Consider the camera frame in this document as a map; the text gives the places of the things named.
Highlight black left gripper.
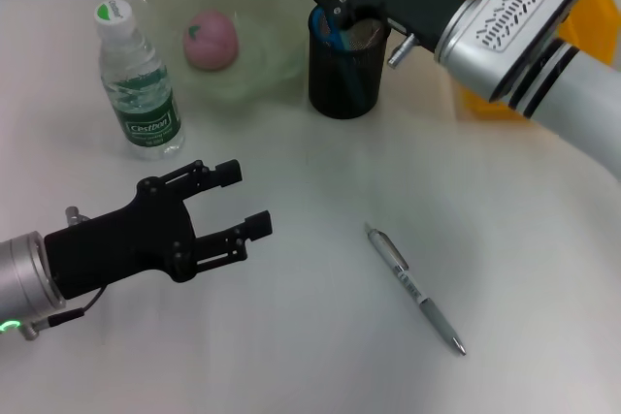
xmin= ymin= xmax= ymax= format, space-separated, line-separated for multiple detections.
xmin=43 ymin=159 xmax=274 ymax=302

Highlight blue teal sheathed scissors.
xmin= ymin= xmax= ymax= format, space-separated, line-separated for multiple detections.
xmin=310 ymin=5 xmax=369 ymax=108

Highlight clear green-label water bottle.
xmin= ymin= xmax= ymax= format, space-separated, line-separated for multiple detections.
xmin=93 ymin=0 xmax=186 ymax=162

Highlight pink toy peach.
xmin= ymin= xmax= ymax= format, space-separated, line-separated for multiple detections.
xmin=182 ymin=10 xmax=240 ymax=71

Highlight silver grey ballpoint pen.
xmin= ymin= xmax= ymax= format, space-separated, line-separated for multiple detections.
xmin=363 ymin=221 xmax=467 ymax=356

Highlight translucent green fruit bowl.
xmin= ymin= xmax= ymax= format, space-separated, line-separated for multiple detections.
xmin=133 ymin=0 xmax=314 ymax=105

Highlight black mesh pen holder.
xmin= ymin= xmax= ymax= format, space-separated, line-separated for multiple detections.
xmin=308 ymin=1 xmax=389 ymax=119

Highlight yellow plastic bin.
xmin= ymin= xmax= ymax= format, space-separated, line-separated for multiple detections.
xmin=444 ymin=0 xmax=621 ymax=120

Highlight grey right wrist cable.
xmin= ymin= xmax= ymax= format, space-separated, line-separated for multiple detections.
xmin=386 ymin=33 xmax=417 ymax=69

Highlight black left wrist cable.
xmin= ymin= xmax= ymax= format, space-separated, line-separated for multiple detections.
xmin=21 ymin=206 xmax=106 ymax=340

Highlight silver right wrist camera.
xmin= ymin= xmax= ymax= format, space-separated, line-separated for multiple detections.
xmin=468 ymin=0 xmax=598 ymax=61

